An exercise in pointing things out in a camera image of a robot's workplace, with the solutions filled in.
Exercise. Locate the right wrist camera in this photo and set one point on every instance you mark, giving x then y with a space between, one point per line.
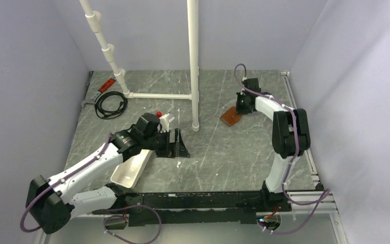
251 86

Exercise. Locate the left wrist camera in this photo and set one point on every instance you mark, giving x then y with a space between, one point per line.
150 123

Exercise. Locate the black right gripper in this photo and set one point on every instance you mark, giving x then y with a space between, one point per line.
238 110

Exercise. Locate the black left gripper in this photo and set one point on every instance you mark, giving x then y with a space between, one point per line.
177 149

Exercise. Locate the white plastic tray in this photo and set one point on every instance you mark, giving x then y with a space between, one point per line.
128 173

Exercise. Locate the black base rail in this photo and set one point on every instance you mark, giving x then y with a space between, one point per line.
144 208

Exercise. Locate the white PVC pipe frame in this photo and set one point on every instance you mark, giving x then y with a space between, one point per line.
152 35

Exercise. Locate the brown leather card holder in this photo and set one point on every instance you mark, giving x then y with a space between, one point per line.
230 117

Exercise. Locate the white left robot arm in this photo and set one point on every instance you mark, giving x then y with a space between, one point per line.
88 185

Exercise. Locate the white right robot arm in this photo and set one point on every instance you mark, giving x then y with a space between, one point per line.
290 134

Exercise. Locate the red handled pliers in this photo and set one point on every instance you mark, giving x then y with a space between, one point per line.
105 86

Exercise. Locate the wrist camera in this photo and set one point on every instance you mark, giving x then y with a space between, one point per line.
251 86
150 123

